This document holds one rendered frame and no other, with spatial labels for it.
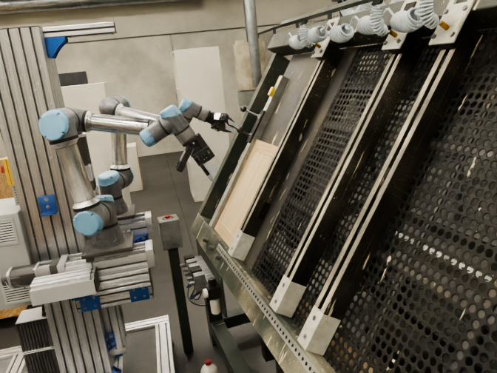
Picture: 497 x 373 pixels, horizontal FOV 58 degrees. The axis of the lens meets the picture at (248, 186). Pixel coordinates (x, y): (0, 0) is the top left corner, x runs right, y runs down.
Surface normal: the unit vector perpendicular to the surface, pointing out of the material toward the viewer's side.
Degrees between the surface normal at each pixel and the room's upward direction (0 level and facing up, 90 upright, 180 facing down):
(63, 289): 90
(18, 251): 90
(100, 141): 90
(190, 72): 90
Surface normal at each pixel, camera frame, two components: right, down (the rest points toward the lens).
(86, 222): 0.02, 0.39
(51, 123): -0.04, 0.14
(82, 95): 0.22, 0.23
